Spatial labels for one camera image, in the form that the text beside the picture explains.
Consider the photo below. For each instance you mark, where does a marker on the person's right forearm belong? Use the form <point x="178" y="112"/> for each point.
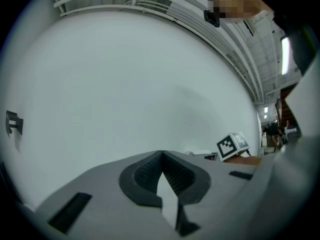
<point x="245" y="160"/>

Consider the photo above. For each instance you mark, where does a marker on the black head-worn camera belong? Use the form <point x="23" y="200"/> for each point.
<point x="212" y="19"/>

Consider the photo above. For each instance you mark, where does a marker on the brown wooden staircase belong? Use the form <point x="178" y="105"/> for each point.
<point x="285" y="104"/>

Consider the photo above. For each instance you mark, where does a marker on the empty black wall holder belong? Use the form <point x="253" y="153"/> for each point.
<point x="16" y="124"/>

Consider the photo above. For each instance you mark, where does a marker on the person's black shirt torso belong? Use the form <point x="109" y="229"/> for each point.
<point x="297" y="21"/>

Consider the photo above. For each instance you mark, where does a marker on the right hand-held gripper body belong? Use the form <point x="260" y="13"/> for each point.
<point x="228" y="146"/>

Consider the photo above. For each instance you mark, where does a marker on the long ceiling light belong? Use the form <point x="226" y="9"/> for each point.
<point x="285" y="55"/>

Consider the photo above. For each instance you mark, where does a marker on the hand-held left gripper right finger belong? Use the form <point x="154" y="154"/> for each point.
<point x="220" y="181"/>

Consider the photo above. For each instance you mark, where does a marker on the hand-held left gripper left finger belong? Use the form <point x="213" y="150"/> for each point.
<point x="105" y="184"/>

